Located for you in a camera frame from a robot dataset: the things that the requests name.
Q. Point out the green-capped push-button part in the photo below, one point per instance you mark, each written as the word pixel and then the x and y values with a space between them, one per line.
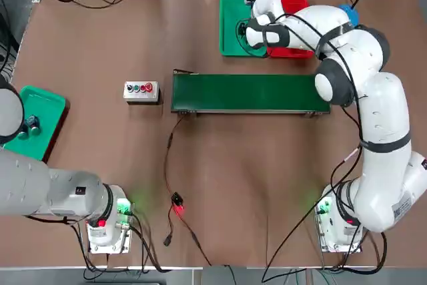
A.
pixel 23 135
pixel 33 123

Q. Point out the green plastic tray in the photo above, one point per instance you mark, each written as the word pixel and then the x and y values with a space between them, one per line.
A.
pixel 50 115
pixel 230 8

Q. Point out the red plastic tray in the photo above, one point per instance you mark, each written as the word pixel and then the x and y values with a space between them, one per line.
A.
pixel 293 2

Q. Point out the black module with red light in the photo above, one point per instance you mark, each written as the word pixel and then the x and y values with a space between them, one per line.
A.
pixel 177 198

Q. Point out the green belt conveyor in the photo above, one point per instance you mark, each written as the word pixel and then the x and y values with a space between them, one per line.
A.
pixel 250 93

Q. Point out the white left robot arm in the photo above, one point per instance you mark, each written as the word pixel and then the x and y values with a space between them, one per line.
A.
pixel 33 181

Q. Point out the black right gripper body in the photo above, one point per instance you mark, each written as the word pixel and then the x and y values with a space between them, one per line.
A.
pixel 241 29

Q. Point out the grey push-button control box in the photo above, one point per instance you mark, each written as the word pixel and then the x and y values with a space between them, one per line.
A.
pixel 140 98

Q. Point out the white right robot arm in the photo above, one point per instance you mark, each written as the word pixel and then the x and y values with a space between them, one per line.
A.
pixel 383 115

